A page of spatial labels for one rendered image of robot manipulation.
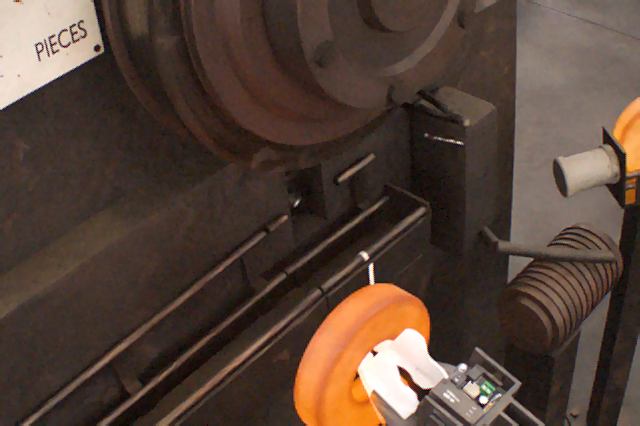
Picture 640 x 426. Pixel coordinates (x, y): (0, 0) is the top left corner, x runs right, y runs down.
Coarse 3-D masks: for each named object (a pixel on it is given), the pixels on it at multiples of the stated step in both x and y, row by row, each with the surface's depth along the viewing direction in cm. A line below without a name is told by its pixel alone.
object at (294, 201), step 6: (294, 186) 117; (300, 186) 118; (288, 192) 117; (294, 192) 117; (300, 192) 117; (294, 198) 117; (300, 198) 117; (306, 198) 118; (294, 204) 116; (300, 204) 117; (306, 204) 118; (294, 210) 117; (300, 210) 118
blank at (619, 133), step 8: (632, 104) 125; (624, 112) 125; (632, 112) 124; (624, 120) 125; (632, 120) 123; (616, 128) 127; (624, 128) 124; (632, 128) 124; (616, 136) 127; (624, 136) 125; (632, 136) 125; (624, 144) 126; (632, 144) 126; (632, 152) 127; (632, 160) 128; (632, 168) 129
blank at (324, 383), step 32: (384, 288) 82; (352, 320) 78; (384, 320) 80; (416, 320) 85; (320, 352) 78; (352, 352) 79; (320, 384) 78; (352, 384) 81; (320, 416) 79; (352, 416) 83
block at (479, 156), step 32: (448, 96) 123; (416, 128) 124; (448, 128) 119; (480, 128) 119; (416, 160) 128; (448, 160) 123; (480, 160) 123; (416, 192) 132; (448, 192) 126; (480, 192) 126; (448, 224) 130; (480, 224) 130
